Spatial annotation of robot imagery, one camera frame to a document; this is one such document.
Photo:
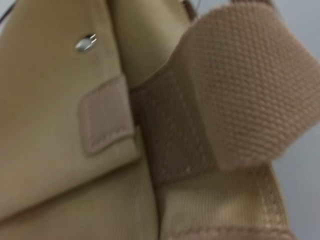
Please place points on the khaki food bag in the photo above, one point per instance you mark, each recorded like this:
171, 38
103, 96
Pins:
50, 105

